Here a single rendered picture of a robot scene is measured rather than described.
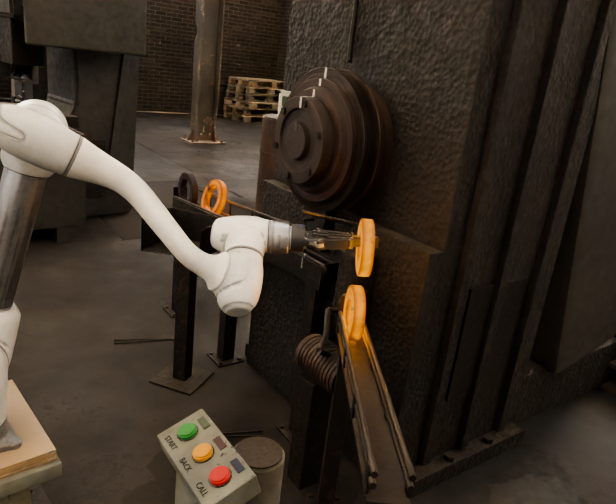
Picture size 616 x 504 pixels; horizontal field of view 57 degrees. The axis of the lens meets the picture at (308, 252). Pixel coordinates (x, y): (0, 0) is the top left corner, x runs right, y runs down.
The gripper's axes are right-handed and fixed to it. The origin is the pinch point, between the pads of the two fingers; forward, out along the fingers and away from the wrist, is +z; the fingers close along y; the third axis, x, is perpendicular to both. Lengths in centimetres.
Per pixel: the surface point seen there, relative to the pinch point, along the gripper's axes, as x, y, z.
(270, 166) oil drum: -41, -331, -42
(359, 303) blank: -15.8, 5.9, -0.7
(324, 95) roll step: 36, -37, -12
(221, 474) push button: -29, 59, -31
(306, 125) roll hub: 26.1, -36.9, -17.2
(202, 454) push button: -29, 53, -35
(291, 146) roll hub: 18.8, -39.8, -21.7
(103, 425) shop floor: -87, -33, -86
